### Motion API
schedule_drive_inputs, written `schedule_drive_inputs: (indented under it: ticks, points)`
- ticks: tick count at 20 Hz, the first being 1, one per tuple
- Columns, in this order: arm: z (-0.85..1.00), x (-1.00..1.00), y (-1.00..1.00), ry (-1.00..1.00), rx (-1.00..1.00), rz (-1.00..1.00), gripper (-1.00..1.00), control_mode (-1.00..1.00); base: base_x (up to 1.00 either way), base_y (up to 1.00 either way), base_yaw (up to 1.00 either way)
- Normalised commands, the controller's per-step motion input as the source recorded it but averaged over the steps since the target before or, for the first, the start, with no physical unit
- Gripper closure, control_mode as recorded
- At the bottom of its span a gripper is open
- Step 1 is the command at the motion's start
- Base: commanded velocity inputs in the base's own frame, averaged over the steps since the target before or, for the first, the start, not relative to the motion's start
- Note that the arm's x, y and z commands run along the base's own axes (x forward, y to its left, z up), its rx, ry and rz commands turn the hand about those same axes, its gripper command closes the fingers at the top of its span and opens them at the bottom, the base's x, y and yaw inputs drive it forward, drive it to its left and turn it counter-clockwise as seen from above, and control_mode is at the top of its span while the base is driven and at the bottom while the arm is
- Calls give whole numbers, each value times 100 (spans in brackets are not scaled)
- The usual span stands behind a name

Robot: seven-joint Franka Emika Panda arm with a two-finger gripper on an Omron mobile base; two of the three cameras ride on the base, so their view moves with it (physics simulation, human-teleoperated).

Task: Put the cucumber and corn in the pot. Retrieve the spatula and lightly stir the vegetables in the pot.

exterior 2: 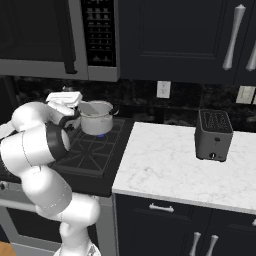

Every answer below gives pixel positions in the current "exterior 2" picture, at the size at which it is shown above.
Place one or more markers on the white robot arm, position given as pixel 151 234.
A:
pixel 43 186

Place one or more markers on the black gas hob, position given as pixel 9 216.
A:
pixel 90 156

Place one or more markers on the dark grey toaster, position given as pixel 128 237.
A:
pixel 213 140

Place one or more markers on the dark wall cupboard door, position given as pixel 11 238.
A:
pixel 180 40
pixel 250 23

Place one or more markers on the white wall socket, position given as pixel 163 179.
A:
pixel 163 89

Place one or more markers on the dark drawer front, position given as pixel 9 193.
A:
pixel 233 218
pixel 133 208

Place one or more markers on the white cooking pot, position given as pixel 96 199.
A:
pixel 96 122

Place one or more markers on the steel microwave oven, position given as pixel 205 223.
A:
pixel 40 36

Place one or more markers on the dark base cupboard door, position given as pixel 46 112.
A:
pixel 156 236
pixel 236 240

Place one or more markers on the white light switch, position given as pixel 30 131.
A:
pixel 245 95

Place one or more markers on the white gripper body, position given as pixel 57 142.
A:
pixel 66 98

